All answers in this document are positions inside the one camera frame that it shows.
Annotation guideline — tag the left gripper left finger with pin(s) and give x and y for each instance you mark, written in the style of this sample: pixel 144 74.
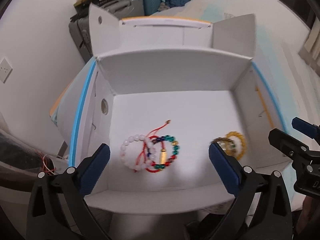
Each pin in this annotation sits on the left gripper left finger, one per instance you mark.
pixel 57 207

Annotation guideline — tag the beige curtain right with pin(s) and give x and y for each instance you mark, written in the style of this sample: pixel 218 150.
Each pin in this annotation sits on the beige curtain right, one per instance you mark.
pixel 310 50

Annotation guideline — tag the person's right hand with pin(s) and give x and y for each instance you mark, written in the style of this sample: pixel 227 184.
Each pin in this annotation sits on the person's right hand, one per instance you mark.
pixel 308 210

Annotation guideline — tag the blue yellow cardboard box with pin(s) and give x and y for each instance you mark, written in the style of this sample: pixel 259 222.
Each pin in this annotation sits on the blue yellow cardboard box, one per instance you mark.
pixel 106 104

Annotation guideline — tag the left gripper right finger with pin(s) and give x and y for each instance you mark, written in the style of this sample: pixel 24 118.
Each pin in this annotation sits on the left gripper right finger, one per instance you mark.
pixel 261 206

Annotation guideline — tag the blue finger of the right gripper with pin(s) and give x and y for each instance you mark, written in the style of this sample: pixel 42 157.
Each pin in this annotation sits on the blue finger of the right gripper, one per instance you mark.
pixel 286 144
pixel 310 130

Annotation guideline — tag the grey suitcase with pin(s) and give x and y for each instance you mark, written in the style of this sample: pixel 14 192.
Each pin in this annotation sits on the grey suitcase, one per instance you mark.
pixel 96 29

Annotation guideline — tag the wall power socket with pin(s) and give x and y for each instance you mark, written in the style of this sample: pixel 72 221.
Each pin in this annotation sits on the wall power socket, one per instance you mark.
pixel 5 70

